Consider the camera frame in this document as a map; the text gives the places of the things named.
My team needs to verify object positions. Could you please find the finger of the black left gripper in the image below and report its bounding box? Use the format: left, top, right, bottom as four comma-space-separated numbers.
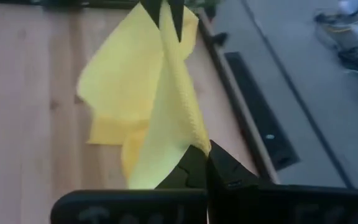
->
139, 0, 163, 29
167, 0, 186, 43

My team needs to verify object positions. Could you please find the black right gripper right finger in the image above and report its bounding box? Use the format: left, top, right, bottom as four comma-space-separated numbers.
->
206, 140, 358, 224

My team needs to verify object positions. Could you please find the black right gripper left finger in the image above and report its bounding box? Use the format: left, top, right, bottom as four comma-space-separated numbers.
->
50, 145, 209, 224

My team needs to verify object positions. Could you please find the yellow microfiber towel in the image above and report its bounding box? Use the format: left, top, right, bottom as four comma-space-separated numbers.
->
76, 0, 213, 190

